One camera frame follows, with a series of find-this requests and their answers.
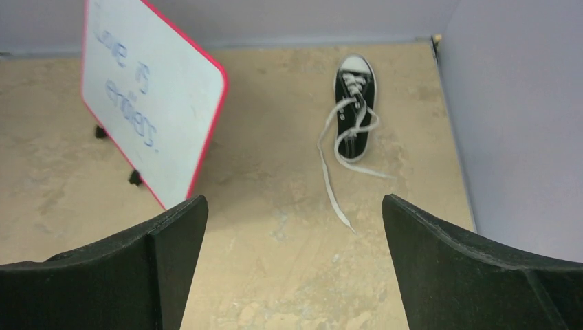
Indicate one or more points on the black whiteboard stand foot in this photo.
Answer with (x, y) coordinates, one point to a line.
(135, 178)
(100, 133)

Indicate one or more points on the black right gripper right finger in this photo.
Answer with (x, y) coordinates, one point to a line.
(452, 278)

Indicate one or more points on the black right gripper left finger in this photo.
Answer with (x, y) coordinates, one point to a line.
(139, 278)

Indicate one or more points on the black canvas sneaker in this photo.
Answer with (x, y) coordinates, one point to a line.
(358, 64)

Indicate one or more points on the pink-framed whiteboard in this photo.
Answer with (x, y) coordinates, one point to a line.
(157, 94)

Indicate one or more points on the white shoelace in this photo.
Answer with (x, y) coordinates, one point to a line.
(365, 121)

